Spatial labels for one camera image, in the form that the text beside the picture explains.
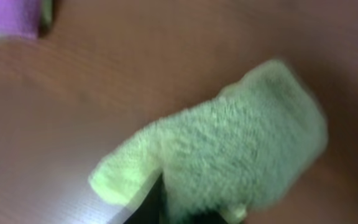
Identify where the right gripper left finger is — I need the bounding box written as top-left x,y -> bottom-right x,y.
124,175 -> 163,224

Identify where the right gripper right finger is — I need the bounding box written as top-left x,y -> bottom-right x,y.
192,212 -> 227,224

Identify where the light green microfiber cloth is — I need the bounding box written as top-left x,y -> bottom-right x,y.
89,60 -> 328,223

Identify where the folded green cloth underneath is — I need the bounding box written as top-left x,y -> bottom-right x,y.
0,0 -> 54,43

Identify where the folded purple cloth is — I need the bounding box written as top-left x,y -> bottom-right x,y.
0,0 -> 43,40

